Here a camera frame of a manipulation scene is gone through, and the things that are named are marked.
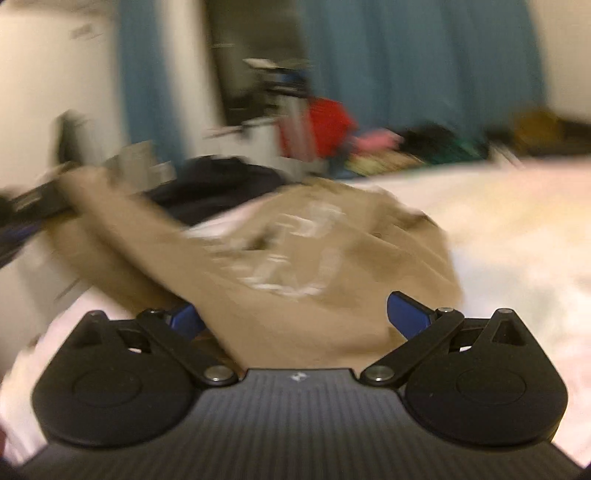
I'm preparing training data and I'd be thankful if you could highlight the beige printed t-shirt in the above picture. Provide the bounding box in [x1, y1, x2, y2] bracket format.
[44, 167, 462, 371]

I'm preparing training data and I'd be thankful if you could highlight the yellow beige clothes pile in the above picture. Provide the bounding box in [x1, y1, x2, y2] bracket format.
[345, 150, 424, 177]

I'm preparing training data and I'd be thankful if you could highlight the black clothes pile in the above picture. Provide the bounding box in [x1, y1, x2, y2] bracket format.
[399, 124, 456, 161]

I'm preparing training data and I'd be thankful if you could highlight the wavy black mirror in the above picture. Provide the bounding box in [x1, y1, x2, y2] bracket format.
[55, 110, 92, 167]

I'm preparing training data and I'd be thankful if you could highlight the beige black chair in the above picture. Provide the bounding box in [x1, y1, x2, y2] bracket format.
[103, 141, 176, 192]

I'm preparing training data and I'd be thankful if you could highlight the pastel tie-dye bed sheet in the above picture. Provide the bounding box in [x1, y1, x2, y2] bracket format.
[0, 158, 591, 467]

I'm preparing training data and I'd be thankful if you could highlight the black garment on bed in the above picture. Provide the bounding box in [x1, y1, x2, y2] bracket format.
[146, 156, 290, 226]

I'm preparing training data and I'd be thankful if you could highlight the left blue curtain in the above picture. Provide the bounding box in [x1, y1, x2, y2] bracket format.
[117, 0, 185, 167]

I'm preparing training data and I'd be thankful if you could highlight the blue curtain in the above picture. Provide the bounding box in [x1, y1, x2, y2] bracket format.
[117, 0, 185, 167]
[297, 0, 546, 136]

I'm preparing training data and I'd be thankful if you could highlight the green garment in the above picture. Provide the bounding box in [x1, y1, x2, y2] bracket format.
[427, 139, 489, 165]

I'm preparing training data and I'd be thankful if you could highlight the pink folded garment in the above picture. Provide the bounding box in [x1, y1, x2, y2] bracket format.
[353, 129, 404, 153]

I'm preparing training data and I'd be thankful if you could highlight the red garment on stand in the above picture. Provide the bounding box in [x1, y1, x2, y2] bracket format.
[280, 97, 358, 160]

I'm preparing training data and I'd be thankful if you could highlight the silver tripod stand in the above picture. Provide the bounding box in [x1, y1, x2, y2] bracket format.
[242, 58, 318, 162]

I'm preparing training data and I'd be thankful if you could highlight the brown paper bag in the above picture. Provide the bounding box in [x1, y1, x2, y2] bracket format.
[513, 109, 563, 150]

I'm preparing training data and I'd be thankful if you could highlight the black armchair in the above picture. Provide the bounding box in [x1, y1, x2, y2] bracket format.
[486, 116, 590, 157]

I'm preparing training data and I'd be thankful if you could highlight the right blue curtain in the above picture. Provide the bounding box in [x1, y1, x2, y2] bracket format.
[297, 0, 546, 136]

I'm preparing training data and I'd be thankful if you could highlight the dark window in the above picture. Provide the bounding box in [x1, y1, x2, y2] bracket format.
[204, 0, 307, 126]

